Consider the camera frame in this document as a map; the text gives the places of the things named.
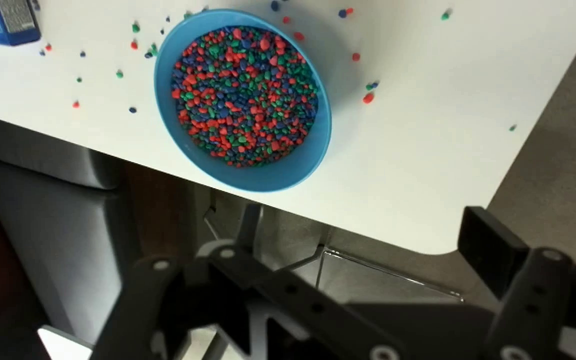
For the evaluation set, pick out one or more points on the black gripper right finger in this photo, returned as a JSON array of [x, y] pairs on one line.
[[534, 301]]

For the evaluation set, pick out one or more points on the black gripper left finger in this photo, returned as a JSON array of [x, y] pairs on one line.
[[268, 293]]

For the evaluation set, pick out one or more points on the blue plastic bowl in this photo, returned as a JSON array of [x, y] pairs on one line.
[[260, 176]]

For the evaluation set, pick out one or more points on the multicoloured candy pieces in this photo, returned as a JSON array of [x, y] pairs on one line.
[[245, 97]]

